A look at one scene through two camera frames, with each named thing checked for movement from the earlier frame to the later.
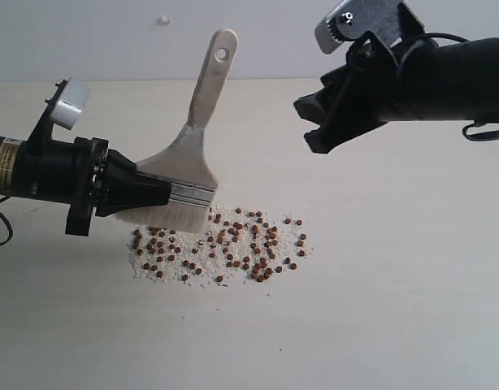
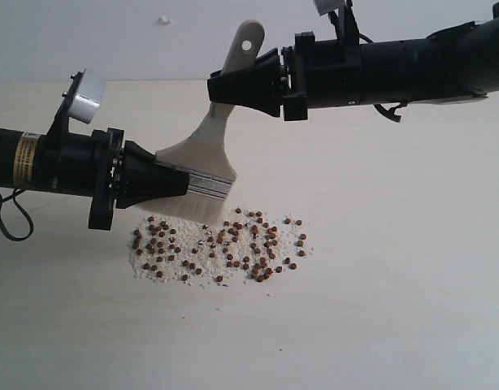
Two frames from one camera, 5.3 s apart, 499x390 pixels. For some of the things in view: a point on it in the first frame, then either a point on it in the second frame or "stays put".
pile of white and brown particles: (239, 246) stays put
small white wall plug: (163, 20) stays put
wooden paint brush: (188, 165) to (211, 175)
